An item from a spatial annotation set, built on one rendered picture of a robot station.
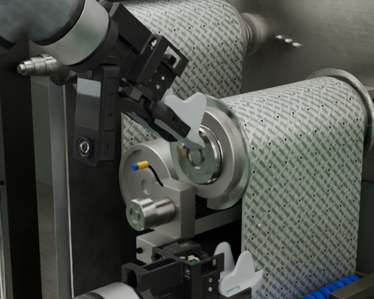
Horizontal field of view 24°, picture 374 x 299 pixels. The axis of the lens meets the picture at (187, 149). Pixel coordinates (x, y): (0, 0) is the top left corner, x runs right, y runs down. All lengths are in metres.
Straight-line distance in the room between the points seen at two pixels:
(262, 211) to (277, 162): 0.06
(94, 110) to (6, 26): 0.15
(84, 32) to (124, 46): 0.08
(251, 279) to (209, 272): 0.08
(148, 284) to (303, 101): 0.34
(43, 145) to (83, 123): 1.08
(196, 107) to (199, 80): 0.29
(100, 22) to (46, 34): 0.06
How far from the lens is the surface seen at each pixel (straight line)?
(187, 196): 1.10
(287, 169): 1.11
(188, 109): 1.01
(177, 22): 1.28
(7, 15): 0.86
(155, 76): 0.98
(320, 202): 1.18
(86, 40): 0.89
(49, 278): 1.58
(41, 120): 2.03
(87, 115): 0.95
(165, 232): 1.13
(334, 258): 1.25
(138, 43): 0.96
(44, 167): 2.06
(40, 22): 0.87
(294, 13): 1.39
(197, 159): 1.08
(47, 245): 1.73
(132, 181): 1.23
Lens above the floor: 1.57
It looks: 17 degrees down
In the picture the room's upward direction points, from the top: straight up
